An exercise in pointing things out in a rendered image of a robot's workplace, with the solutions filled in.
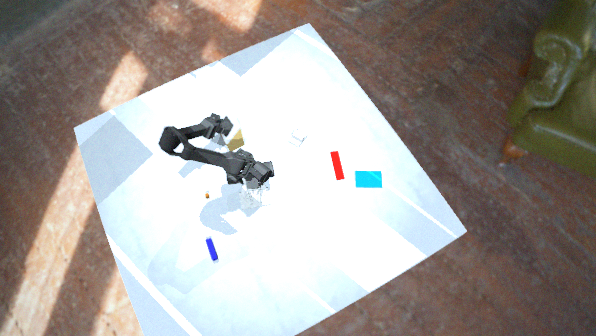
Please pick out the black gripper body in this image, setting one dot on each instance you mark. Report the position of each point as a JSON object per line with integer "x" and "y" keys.
{"x": 232, "y": 179}

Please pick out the red flat bar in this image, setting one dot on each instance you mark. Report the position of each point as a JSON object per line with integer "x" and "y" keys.
{"x": 337, "y": 165}

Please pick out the cyan rectangular block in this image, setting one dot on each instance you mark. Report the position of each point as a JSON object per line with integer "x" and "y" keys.
{"x": 368, "y": 179}

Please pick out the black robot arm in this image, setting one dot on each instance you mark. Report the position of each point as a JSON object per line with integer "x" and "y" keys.
{"x": 254, "y": 172}

